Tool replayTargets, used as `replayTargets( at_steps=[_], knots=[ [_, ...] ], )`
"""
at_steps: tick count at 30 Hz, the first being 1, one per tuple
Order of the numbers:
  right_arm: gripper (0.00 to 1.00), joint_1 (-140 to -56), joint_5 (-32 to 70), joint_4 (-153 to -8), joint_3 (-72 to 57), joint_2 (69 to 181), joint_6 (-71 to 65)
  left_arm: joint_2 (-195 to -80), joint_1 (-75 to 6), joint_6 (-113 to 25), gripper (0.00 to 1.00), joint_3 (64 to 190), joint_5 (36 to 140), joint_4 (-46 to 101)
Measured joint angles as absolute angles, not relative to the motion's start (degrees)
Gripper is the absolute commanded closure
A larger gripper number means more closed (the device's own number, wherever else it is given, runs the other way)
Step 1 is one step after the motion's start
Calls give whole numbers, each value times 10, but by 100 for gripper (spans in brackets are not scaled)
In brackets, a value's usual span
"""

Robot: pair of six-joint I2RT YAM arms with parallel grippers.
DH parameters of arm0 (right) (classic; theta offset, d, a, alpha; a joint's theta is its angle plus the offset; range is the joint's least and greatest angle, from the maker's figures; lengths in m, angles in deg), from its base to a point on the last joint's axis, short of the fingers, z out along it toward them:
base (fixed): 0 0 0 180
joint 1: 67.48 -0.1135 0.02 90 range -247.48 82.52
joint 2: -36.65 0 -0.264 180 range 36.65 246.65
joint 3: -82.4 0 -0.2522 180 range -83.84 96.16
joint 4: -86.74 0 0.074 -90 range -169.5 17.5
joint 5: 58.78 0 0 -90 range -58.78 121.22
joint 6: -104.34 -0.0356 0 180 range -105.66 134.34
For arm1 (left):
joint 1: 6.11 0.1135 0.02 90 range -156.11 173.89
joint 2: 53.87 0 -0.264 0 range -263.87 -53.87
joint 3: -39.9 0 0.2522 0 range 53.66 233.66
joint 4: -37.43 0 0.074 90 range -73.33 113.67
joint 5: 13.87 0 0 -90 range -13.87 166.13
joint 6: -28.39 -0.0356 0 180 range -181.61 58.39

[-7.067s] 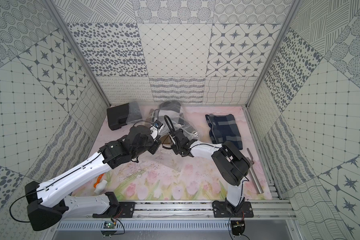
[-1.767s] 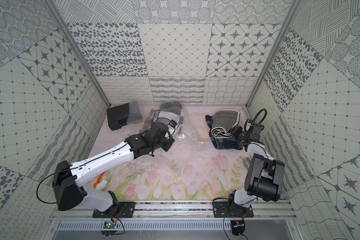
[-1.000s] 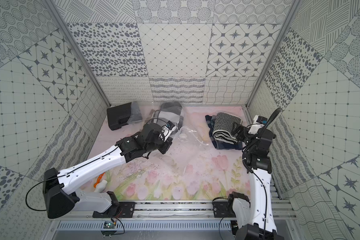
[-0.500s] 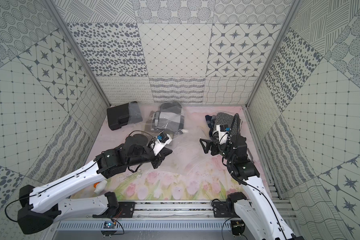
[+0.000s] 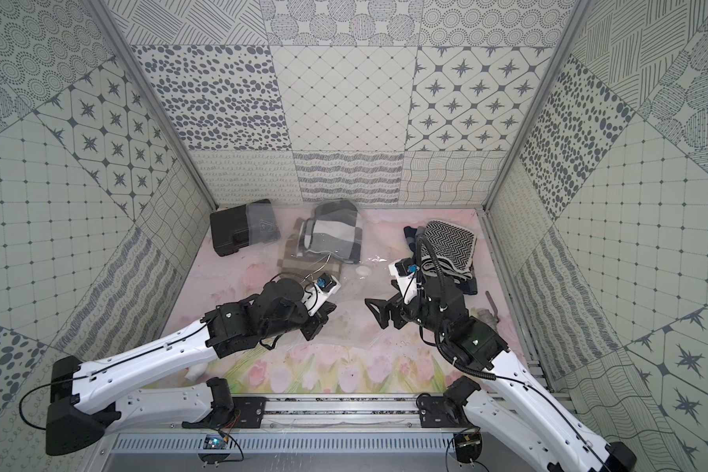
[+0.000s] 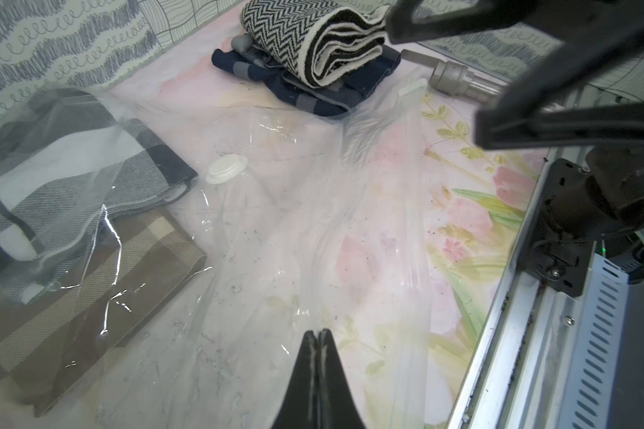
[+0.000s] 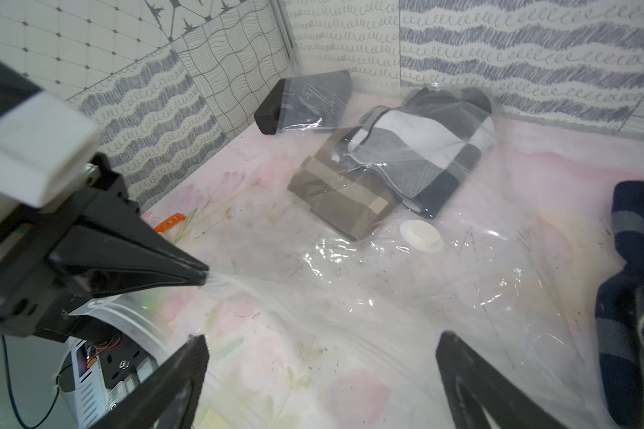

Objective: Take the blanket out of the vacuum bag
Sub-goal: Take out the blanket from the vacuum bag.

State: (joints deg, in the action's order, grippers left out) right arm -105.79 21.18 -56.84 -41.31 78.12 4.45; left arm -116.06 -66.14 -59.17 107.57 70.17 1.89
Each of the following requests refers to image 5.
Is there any navy plaid blanket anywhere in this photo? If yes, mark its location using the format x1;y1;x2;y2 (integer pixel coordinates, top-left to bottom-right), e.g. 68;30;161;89
403;220;478;295

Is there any black white chevron knit blanket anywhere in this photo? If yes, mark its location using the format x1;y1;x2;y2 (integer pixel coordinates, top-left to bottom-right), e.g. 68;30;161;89
417;220;477;281

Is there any clear plastic vacuum bag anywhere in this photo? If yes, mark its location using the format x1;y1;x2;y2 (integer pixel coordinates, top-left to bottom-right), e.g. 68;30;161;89
238;199;450;361

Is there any grey white checked blanket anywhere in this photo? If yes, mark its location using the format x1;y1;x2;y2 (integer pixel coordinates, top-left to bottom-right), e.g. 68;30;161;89
299;200;363;265

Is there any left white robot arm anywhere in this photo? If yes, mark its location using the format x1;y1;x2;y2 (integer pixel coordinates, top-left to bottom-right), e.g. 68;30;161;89
45;273;340;456

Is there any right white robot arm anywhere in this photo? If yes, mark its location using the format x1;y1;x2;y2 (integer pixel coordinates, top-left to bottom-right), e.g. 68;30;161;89
365;264;637;471

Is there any white round bag valve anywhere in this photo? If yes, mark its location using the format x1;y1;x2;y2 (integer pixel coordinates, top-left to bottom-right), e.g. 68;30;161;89
355;265;372;277

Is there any brown plaid blanket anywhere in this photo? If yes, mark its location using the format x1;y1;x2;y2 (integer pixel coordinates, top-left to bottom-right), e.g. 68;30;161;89
277;218;342;279

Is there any grey metal cylinder tool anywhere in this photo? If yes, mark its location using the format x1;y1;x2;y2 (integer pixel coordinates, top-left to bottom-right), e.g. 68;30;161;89
475;291;500;332

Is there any black plastic case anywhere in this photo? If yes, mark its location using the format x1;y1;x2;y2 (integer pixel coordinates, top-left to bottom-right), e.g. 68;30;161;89
210;199;280;257

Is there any orange white spray bottle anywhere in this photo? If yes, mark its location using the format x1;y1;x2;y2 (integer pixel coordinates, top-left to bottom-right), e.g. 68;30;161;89
184;363;210;383

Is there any right black circuit module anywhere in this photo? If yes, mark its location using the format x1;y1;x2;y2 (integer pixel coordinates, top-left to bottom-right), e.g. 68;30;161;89
452;432;483;464

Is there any left green circuit board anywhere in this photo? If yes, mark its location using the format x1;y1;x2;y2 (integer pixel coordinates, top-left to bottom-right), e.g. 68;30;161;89
203;435;228;450

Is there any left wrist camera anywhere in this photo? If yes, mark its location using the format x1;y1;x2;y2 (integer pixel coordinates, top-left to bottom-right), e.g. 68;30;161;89
314;273;340;298

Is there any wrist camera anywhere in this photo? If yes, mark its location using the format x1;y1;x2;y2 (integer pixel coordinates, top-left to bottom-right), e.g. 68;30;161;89
389;258;418;295
314;273;340;298

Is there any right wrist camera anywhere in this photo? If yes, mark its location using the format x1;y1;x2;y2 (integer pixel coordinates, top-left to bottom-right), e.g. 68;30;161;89
389;258;418;295

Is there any aluminium mounting rail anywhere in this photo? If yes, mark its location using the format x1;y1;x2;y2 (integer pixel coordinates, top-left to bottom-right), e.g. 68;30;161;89
96;391;585;435

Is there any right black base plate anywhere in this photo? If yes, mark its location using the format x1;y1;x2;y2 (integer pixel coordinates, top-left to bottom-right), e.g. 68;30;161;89
415;393;469;429

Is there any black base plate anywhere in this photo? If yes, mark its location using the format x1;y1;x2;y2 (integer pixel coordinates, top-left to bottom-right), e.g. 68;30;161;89
415;393;469;429
181;396;267;430

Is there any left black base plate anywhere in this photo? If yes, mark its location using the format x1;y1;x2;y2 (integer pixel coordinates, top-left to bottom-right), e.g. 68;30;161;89
181;396;267;430

